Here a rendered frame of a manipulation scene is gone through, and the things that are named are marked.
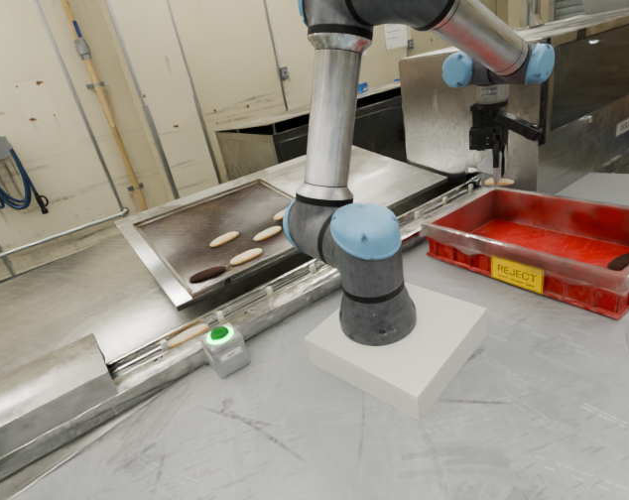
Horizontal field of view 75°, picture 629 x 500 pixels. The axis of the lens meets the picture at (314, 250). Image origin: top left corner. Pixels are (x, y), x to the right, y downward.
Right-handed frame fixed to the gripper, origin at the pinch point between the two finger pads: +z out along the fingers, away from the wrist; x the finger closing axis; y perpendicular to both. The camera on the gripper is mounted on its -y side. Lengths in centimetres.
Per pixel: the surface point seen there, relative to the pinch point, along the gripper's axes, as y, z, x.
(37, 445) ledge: 51, 14, 108
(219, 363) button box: 34, 13, 79
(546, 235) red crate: -11.7, 16.3, 0.4
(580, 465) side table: -27, 17, 69
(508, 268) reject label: -8.4, 11.9, 27.8
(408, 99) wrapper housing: 41, -17, -36
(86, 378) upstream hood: 49, 7, 97
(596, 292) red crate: -25.3, 11.9, 32.5
